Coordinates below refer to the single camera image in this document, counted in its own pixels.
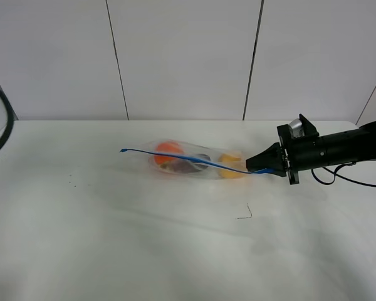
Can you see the clear zip bag blue zipper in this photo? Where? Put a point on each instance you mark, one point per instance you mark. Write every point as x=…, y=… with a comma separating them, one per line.
x=145, y=154

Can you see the purple eggplant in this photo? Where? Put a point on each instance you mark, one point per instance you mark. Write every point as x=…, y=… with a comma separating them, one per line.
x=183, y=166

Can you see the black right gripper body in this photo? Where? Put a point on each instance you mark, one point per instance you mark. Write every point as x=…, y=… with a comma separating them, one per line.
x=299, y=153

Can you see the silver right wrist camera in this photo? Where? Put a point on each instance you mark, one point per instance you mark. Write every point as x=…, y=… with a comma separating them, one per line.
x=302, y=127

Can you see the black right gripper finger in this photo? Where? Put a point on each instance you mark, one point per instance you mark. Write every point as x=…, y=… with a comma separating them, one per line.
x=270, y=159

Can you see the yellow pear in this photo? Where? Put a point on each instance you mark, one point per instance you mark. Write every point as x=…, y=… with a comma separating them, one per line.
x=235, y=163

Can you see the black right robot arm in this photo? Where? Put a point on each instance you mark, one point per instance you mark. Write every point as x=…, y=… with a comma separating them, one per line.
x=345, y=148

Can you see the orange fruit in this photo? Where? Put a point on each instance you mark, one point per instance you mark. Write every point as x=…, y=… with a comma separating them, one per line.
x=167, y=147

